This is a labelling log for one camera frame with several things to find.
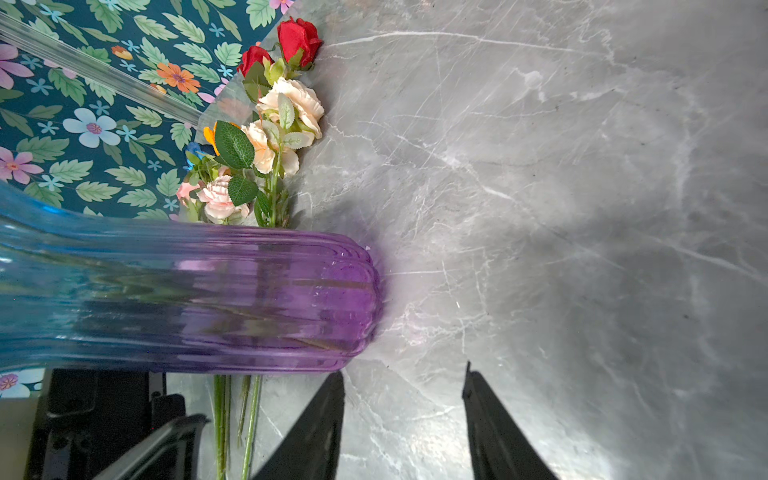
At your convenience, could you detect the artificial flower bunch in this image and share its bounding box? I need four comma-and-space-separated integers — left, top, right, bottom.
175, 16, 326, 480

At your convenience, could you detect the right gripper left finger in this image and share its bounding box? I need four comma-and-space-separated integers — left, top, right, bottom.
254, 372, 345, 480

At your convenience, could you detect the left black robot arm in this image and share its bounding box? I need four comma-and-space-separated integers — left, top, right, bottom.
25, 369, 208, 479

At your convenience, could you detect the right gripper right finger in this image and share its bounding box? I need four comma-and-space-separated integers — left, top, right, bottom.
462, 362, 558, 480

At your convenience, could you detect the purple blue glass vase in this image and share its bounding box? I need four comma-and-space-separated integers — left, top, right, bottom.
1, 186, 382, 373

